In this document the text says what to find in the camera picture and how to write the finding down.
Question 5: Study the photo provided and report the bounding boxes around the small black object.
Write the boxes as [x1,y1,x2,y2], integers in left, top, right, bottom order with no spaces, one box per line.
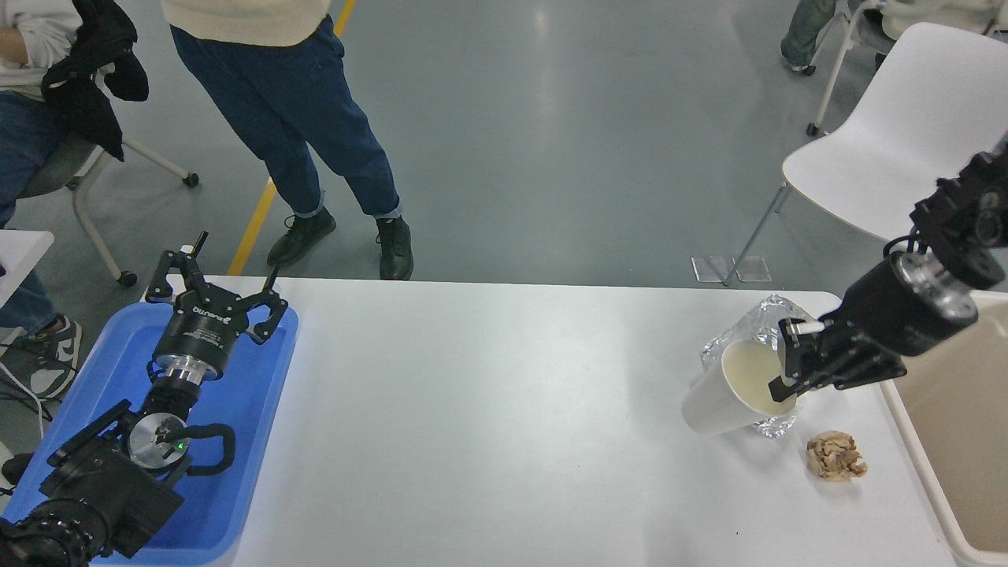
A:
[2,451,37,486]

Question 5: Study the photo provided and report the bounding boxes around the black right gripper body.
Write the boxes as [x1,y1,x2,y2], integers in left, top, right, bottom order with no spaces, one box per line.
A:
[839,260,958,359]

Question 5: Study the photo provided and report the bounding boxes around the standing person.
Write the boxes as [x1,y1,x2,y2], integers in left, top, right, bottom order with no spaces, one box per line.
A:
[161,0,414,281]

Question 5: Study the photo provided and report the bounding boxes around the white paper cup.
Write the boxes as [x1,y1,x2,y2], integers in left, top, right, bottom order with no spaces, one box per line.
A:
[681,339,800,438]

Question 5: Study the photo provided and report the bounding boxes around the grey wheeled chair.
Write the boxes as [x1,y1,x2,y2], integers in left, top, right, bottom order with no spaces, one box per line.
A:
[20,132,200,289]

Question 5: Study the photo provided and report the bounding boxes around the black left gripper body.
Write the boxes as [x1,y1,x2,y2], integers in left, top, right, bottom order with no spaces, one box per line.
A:
[150,295,248,372]

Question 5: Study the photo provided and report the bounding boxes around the white-framed wheeled chair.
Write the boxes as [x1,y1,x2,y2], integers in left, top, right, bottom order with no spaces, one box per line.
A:
[806,0,899,136]

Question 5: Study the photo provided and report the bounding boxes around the white plastic chair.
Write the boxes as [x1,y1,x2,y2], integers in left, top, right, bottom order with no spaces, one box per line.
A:
[723,22,1008,286]

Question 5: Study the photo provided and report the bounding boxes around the crumpled tan paper ball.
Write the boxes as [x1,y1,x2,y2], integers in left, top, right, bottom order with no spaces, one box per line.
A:
[806,430,869,482]

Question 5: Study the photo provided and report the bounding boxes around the blue plastic tray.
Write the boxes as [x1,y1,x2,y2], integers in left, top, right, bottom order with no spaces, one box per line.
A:
[0,302,300,567]

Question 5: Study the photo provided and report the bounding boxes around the small white table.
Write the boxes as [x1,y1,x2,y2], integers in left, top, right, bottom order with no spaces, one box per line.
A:
[0,231,54,308]

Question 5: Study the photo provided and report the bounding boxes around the black jacket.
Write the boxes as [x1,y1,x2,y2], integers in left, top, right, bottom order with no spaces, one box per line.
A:
[41,0,150,162]

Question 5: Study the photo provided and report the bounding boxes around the large pale bin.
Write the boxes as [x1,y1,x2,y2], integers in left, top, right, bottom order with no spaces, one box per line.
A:
[880,290,1008,567]

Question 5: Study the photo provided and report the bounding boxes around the crumpled foil tray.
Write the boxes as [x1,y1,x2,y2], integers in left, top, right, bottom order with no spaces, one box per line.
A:
[701,294,824,439]

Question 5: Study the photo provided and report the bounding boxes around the white floor cable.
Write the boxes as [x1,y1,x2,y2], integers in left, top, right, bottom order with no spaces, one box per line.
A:
[0,361,48,439]

